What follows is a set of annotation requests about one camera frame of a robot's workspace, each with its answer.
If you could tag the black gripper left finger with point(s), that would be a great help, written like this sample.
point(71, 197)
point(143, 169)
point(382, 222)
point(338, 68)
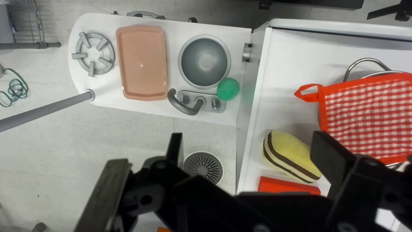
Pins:
point(180, 201)

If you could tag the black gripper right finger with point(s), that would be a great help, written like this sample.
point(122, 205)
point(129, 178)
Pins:
point(359, 187)

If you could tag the black and yellow sponge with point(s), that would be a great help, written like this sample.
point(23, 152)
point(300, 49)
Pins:
point(291, 156)

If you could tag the grey toy sink bowl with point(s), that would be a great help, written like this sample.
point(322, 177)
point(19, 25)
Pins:
point(203, 61)

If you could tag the round grey floor drain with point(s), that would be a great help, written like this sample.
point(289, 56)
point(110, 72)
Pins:
point(203, 164)

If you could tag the orange checkered pot holder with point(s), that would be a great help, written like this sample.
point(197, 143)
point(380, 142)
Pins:
point(368, 116)

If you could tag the orange rectangular block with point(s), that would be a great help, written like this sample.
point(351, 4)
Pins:
point(277, 186)

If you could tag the grey toy faucet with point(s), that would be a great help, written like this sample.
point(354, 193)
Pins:
point(190, 102)

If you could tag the stainless steel pot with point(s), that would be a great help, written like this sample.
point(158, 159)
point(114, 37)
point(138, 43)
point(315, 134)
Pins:
point(363, 67)

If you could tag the grey metal pole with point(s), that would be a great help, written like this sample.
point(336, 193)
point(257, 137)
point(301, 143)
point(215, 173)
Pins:
point(16, 120)

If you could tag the green ball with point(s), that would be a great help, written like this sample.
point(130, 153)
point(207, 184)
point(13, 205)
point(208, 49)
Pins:
point(228, 89)

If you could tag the pink plastic tray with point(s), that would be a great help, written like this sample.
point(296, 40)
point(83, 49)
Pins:
point(141, 59)

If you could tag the white toy kitchen cabinet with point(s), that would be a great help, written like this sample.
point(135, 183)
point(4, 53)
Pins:
point(291, 53)

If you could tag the grey toy stove burner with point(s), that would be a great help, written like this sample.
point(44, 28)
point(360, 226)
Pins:
point(94, 53)

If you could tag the grey cabinet door latch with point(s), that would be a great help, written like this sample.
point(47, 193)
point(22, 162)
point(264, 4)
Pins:
point(246, 53)

